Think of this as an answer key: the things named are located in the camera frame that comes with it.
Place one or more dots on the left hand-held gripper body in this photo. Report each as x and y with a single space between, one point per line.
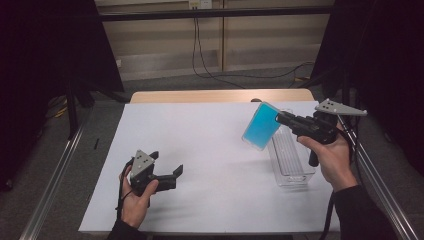
141 165

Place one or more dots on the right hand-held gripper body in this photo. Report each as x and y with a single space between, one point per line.
316 128

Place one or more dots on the blue phone case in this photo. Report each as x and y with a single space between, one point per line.
261 126

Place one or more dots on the clear plastic container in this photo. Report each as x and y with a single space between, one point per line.
293 180

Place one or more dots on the person's right hand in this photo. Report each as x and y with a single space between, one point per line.
335 163

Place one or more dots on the person's left hand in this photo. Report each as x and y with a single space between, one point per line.
133 208

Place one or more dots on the white table sheet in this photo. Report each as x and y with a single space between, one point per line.
206 186

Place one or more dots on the small black stick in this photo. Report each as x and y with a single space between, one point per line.
96 143

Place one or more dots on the black metal stand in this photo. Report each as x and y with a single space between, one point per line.
71 113

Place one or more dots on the black curtain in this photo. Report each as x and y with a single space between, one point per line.
383 66
43 66

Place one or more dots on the black horizontal bar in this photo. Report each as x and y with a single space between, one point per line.
213 13

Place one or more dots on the metal floor rail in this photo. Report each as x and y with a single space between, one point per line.
386 193
50 190

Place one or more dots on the white wall socket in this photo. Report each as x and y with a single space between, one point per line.
200 4

